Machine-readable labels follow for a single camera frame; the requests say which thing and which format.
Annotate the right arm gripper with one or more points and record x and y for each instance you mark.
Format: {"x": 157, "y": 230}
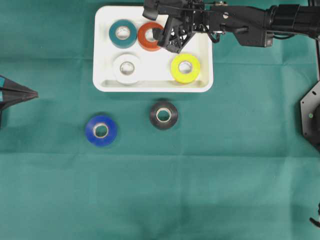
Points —
{"x": 180, "y": 28}

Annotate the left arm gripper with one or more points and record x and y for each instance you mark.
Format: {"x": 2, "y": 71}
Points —
{"x": 8, "y": 101}

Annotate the orange red tape roll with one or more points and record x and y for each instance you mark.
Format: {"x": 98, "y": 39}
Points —
{"x": 146, "y": 44}

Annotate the teal green tape roll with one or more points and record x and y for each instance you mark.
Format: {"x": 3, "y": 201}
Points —
{"x": 123, "y": 34}

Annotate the white tape roll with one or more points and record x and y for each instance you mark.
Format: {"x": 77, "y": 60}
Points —
{"x": 127, "y": 69}

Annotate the yellow tape roll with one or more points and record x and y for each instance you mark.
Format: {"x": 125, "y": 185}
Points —
{"x": 185, "y": 68}

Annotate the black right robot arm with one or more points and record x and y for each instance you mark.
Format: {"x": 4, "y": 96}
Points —
{"x": 251, "y": 26}

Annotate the white plastic tray case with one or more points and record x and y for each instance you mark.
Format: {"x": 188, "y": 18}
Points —
{"x": 156, "y": 65}

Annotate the black tape roll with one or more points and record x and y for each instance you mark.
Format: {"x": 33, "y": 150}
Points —
{"x": 163, "y": 115}

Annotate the blue tape roll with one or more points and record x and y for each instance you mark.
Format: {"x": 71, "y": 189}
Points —
{"x": 101, "y": 130}

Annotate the green table cloth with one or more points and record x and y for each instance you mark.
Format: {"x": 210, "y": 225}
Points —
{"x": 235, "y": 165}

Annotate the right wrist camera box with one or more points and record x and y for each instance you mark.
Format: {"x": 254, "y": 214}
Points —
{"x": 153, "y": 8}

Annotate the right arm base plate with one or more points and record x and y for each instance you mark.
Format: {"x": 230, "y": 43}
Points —
{"x": 310, "y": 116}

